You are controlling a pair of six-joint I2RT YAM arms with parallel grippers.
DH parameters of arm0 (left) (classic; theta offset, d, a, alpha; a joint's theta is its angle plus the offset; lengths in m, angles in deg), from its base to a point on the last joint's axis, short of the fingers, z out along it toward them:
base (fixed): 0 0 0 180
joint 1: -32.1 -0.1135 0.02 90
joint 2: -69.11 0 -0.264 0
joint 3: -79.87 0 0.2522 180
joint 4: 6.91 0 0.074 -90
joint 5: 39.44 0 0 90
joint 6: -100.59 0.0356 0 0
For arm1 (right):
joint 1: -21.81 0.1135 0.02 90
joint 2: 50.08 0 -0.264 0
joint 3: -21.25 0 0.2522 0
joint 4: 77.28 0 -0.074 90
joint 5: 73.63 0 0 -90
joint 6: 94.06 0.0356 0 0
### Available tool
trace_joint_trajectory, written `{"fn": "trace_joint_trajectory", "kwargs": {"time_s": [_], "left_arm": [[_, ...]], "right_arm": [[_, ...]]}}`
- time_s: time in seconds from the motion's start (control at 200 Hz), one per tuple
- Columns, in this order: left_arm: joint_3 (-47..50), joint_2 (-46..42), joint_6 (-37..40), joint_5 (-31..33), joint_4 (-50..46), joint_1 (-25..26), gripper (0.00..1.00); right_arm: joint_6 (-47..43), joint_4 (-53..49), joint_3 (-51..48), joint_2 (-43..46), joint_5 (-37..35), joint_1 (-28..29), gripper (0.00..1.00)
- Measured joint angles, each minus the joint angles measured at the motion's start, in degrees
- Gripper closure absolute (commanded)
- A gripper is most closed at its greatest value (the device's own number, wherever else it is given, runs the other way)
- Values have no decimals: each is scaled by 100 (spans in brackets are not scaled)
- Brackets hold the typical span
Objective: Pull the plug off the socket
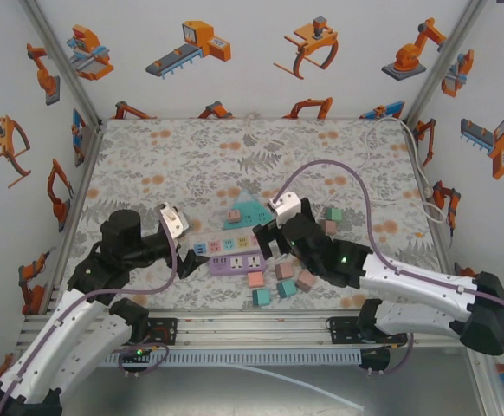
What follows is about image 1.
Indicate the teal triangular power strip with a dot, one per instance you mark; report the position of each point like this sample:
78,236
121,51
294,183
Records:
247,203

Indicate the pink plug cube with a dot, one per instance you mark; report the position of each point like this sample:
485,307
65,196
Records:
284,271
234,216
306,280
330,226

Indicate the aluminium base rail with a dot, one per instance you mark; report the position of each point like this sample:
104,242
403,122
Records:
256,329

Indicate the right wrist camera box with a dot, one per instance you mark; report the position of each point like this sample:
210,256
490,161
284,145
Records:
286,208

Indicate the aluminium corner post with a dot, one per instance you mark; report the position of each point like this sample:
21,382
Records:
443,65
63,65

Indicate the teal plug cube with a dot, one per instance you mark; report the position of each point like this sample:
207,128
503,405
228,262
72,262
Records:
261,297
286,289

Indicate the circuit board with green light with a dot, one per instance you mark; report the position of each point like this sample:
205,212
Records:
137,353

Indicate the black round controller housing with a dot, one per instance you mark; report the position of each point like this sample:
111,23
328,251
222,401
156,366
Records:
375,359

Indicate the purple power strip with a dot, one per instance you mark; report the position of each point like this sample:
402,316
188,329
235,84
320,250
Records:
219,265

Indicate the white power strip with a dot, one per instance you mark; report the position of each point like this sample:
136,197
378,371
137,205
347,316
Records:
214,246

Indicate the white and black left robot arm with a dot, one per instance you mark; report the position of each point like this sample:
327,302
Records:
61,329

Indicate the aluminium side rail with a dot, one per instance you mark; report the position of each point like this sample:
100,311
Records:
444,242
71,216

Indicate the floral table mat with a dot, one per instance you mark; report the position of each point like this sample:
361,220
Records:
169,151

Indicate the salmon plug cube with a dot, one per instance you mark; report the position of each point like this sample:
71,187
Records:
256,280

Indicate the steel base panel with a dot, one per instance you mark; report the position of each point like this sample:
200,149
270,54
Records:
191,390

